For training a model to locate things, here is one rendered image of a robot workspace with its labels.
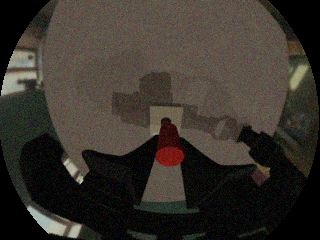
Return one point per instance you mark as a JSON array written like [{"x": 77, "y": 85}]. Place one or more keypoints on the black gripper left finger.
[{"x": 132, "y": 169}]

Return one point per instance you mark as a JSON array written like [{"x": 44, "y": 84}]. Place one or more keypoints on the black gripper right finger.
[{"x": 202, "y": 176}]

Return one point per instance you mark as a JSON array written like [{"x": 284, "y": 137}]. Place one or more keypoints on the beige square block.
[{"x": 160, "y": 111}]

